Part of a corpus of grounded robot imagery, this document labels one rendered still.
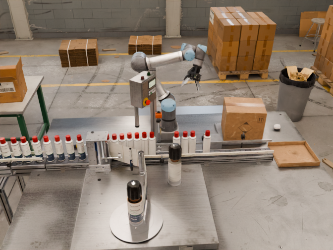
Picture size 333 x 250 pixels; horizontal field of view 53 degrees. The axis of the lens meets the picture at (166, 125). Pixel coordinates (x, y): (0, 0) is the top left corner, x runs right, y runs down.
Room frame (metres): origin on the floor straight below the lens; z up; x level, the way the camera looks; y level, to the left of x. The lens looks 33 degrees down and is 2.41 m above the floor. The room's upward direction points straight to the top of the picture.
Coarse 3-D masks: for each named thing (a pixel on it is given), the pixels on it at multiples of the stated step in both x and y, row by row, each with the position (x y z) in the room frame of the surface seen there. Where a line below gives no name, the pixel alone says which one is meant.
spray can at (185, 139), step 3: (183, 132) 1.94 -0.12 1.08; (186, 132) 1.94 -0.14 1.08; (183, 135) 1.93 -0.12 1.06; (186, 135) 1.93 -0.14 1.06; (183, 138) 1.92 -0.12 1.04; (186, 138) 1.92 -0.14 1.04; (183, 141) 1.92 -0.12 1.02; (186, 141) 1.92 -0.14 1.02; (183, 144) 1.92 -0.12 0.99; (186, 144) 1.92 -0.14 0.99; (183, 147) 1.92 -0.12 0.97; (186, 147) 1.92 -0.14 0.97; (183, 150) 1.92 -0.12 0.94; (186, 150) 1.92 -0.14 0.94; (183, 153) 1.92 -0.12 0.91; (186, 153) 1.92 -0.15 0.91
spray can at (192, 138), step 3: (192, 132) 1.94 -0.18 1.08; (192, 135) 1.93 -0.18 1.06; (189, 138) 1.94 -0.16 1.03; (192, 138) 1.93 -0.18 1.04; (195, 138) 1.93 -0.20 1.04; (189, 141) 1.94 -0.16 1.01; (192, 141) 1.92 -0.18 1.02; (195, 141) 1.93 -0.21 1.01; (189, 144) 1.93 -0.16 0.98; (192, 144) 1.92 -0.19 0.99; (195, 144) 1.94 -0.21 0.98; (189, 147) 1.93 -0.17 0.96; (192, 147) 1.92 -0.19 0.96; (195, 147) 1.94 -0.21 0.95; (189, 150) 1.93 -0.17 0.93; (192, 150) 1.92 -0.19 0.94; (192, 156) 1.92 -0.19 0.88
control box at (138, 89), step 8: (144, 72) 2.08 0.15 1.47; (136, 80) 1.95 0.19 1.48; (144, 80) 1.96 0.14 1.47; (136, 88) 1.94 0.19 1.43; (144, 88) 1.94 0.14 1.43; (136, 96) 1.94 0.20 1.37; (144, 96) 1.94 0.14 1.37; (152, 96) 2.02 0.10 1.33; (136, 104) 1.94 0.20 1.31; (144, 104) 1.93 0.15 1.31
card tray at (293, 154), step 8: (272, 144) 2.12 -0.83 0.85; (280, 144) 2.13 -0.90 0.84; (288, 144) 2.13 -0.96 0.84; (296, 144) 2.14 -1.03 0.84; (304, 144) 2.14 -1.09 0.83; (280, 152) 2.04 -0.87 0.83; (288, 152) 2.04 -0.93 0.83; (296, 152) 2.04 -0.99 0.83; (304, 152) 2.04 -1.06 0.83; (312, 152) 2.01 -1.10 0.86; (280, 160) 1.94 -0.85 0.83; (288, 160) 1.94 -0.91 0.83; (296, 160) 1.94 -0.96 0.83; (304, 160) 1.94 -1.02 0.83; (312, 160) 1.94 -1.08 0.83
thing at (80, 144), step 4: (80, 136) 1.89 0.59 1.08; (76, 140) 1.89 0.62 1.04; (80, 140) 1.89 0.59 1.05; (80, 144) 1.87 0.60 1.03; (80, 148) 1.87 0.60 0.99; (84, 148) 1.89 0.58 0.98; (80, 152) 1.87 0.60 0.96; (84, 152) 1.89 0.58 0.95; (80, 156) 1.87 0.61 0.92; (84, 156) 1.88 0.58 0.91; (80, 160) 1.88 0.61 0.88; (84, 160) 1.88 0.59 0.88
